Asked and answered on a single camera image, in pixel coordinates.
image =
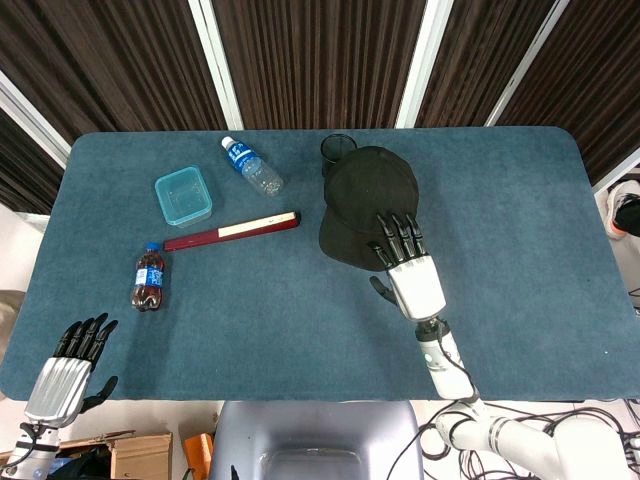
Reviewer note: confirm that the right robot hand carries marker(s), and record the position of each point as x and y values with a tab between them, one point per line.
417	280

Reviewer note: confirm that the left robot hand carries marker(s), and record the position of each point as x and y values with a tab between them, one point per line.
60	385

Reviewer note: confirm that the black baseball cap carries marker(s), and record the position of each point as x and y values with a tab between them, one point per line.
367	205

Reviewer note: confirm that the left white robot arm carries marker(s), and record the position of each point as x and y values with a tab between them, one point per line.
27	445

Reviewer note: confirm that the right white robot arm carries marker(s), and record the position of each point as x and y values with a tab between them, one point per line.
465	395

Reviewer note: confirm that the blue table mat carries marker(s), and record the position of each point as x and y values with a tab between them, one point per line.
320	265

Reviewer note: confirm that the brown cardboard box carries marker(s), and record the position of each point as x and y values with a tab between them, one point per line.
140	455

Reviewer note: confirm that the cola bottle blue label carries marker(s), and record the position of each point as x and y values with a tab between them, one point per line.
149	280

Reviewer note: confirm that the black cylindrical cup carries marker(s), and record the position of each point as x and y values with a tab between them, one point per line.
334	152

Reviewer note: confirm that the orange object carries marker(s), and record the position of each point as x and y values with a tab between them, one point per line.
199	450

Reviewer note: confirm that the dark red folding fan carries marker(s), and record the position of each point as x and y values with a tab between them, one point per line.
235	232

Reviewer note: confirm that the grey robot torso base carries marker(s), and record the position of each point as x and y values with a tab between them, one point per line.
315	440

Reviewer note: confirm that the clear water bottle blue label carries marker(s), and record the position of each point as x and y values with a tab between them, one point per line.
252	167

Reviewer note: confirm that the white sneaker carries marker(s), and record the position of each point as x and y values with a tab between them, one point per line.
622	207

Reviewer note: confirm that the teal plastic container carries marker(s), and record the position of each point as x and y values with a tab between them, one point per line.
183	196

